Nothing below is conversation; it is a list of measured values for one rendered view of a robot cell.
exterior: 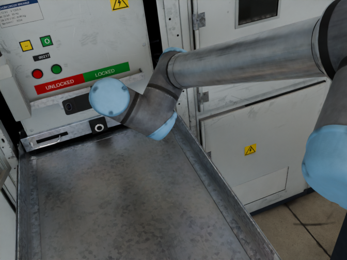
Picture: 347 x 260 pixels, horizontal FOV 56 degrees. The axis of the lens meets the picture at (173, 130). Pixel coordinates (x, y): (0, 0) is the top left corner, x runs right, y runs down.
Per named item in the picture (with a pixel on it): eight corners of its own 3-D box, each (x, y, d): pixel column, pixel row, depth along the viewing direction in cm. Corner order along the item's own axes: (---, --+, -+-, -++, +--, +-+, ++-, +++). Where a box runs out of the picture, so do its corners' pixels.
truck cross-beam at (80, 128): (167, 110, 130) (164, 97, 126) (26, 152, 118) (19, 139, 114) (162, 104, 134) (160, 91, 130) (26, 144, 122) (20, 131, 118)
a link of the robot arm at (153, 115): (186, 103, 83) (142, 80, 80) (167, 144, 81) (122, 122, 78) (174, 106, 92) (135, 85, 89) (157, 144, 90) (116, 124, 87)
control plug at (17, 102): (32, 117, 101) (8, 66, 90) (15, 122, 100) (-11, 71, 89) (31, 105, 107) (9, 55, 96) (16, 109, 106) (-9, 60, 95)
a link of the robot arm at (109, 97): (121, 125, 77) (81, 105, 75) (116, 122, 89) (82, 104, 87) (139, 89, 78) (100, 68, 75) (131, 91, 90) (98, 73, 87)
